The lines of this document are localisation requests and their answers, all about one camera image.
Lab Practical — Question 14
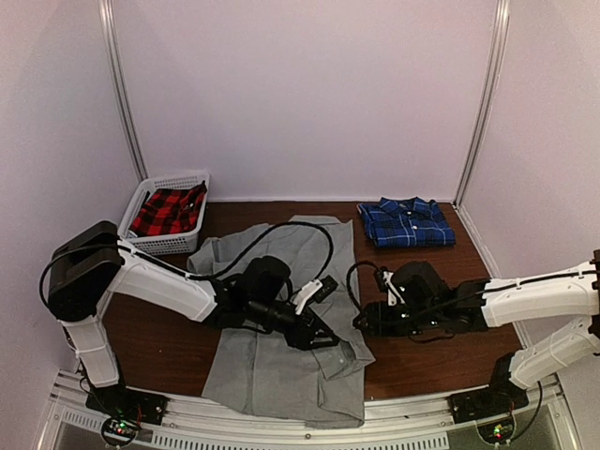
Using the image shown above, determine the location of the aluminium front rail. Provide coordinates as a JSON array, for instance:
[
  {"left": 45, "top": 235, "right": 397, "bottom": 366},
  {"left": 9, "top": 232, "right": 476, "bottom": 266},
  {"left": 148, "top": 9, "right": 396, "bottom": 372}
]
[{"left": 37, "top": 369, "right": 582, "bottom": 450}]

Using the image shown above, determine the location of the blue plaid folded shirt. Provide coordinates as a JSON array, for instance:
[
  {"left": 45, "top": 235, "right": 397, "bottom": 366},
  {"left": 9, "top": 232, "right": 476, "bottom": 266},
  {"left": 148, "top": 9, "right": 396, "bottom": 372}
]
[{"left": 357, "top": 197, "right": 457, "bottom": 248}]

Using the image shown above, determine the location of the aluminium corner post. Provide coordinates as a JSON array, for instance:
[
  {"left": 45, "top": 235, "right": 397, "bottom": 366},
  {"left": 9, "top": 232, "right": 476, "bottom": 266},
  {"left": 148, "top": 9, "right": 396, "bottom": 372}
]
[
  {"left": 453, "top": 0, "right": 511, "bottom": 210},
  {"left": 97, "top": 0, "right": 148, "bottom": 182}
]

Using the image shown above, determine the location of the left aluminium corner post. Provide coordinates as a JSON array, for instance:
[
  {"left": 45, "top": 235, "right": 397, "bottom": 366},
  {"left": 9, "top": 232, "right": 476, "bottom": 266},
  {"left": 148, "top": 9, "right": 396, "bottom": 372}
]
[{"left": 97, "top": 0, "right": 148, "bottom": 182}]

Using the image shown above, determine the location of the white plastic basket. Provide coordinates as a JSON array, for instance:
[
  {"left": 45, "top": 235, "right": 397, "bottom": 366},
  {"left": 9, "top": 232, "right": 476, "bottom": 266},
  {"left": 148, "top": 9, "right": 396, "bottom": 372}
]
[{"left": 118, "top": 170, "right": 210, "bottom": 255}]

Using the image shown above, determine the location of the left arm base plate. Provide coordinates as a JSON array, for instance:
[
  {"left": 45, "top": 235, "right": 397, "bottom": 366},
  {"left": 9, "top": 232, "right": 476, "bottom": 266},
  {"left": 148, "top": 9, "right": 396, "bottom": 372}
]
[{"left": 85, "top": 389, "right": 168, "bottom": 426}]

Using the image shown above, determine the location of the grey long sleeve shirt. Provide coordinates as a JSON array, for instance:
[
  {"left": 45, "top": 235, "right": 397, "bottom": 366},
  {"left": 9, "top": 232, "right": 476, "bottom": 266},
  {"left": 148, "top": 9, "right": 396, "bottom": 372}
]
[{"left": 187, "top": 216, "right": 375, "bottom": 428}]

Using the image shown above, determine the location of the red black plaid shirt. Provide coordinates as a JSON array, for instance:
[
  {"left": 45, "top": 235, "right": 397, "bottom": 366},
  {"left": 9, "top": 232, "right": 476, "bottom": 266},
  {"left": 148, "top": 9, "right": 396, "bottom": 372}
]
[{"left": 128, "top": 181, "right": 207, "bottom": 237}]

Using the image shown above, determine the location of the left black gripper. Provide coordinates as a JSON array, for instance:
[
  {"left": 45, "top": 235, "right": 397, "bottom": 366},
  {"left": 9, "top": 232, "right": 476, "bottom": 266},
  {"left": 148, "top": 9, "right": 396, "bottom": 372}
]
[{"left": 247, "top": 297, "right": 339, "bottom": 353}]

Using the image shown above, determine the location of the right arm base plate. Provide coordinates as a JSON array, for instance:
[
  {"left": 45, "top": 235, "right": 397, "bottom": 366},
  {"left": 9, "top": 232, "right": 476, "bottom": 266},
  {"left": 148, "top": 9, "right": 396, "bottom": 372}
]
[{"left": 448, "top": 387, "right": 529, "bottom": 424}]

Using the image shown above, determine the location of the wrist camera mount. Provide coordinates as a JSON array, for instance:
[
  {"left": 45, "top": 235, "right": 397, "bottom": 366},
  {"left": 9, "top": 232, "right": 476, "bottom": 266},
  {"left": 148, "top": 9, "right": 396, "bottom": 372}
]
[
  {"left": 374, "top": 268, "right": 405, "bottom": 307},
  {"left": 292, "top": 276, "right": 338, "bottom": 315}
]

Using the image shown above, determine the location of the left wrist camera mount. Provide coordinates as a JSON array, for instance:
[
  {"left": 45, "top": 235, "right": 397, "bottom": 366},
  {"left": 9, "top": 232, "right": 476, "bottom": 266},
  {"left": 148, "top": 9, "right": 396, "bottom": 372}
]
[{"left": 292, "top": 276, "right": 338, "bottom": 315}]

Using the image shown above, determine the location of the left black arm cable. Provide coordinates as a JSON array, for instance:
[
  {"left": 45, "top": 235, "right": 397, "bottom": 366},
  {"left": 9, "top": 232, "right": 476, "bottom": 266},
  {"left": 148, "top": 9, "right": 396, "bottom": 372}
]
[{"left": 38, "top": 220, "right": 336, "bottom": 320}]

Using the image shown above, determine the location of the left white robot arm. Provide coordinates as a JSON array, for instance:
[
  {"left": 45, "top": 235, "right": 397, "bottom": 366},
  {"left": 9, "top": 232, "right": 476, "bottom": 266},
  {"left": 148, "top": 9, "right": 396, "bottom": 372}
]
[{"left": 38, "top": 220, "right": 339, "bottom": 416}]

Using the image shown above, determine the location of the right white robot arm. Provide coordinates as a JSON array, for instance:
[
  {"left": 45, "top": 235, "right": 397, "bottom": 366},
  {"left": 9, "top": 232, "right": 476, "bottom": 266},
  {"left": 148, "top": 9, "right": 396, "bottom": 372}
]
[{"left": 353, "top": 258, "right": 599, "bottom": 414}]

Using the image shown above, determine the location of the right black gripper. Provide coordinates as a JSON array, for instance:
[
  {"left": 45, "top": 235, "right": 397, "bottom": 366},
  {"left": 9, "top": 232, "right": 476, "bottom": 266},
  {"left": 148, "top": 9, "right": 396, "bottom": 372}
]
[{"left": 353, "top": 302, "right": 441, "bottom": 338}]

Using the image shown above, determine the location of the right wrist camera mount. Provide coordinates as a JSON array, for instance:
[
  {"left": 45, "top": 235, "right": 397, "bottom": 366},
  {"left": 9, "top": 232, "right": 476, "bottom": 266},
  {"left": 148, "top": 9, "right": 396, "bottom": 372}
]
[{"left": 374, "top": 268, "right": 405, "bottom": 307}]

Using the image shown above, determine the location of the right aluminium corner post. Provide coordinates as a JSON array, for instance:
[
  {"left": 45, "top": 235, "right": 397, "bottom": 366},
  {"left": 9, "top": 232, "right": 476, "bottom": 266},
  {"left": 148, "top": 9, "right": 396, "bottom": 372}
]
[{"left": 453, "top": 0, "right": 511, "bottom": 210}]

